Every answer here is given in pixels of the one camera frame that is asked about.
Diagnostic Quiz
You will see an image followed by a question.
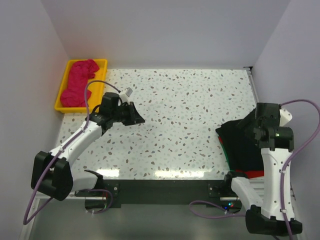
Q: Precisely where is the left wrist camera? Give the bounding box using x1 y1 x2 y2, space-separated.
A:
119 87 133 104

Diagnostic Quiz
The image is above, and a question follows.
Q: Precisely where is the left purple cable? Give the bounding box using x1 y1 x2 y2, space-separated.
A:
22 79 118 225

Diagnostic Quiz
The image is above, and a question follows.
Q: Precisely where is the folded green t shirt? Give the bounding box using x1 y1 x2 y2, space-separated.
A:
218 136 232 171

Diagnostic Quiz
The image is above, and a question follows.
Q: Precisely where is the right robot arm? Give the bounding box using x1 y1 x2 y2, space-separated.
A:
224 102 303 237

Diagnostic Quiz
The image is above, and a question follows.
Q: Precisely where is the pink crumpled t shirt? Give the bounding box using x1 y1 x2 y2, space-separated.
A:
60 59 100 108

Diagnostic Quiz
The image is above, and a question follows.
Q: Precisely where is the black t shirt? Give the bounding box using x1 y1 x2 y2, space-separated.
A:
215 120 264 172

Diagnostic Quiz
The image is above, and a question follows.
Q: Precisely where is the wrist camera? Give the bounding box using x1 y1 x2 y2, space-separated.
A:
119 87 133 104
279 108 293 127

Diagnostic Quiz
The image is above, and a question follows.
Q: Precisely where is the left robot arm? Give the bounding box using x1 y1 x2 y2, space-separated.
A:
31 88 145 201

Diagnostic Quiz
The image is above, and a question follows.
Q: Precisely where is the purple cable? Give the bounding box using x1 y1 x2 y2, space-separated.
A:
188 99 320 240
22 79 118 225

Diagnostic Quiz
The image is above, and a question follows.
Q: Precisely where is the folded red t shirt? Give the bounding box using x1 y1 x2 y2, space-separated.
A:
243 170 264 179

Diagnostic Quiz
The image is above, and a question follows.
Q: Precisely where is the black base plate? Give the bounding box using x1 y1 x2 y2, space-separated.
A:
74 179 242 210

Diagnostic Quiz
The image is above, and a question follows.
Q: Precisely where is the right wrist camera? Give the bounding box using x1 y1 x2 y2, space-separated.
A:
279 108 293 127

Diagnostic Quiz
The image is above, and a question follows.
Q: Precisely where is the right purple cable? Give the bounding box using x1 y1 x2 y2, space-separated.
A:
188 99 320 240

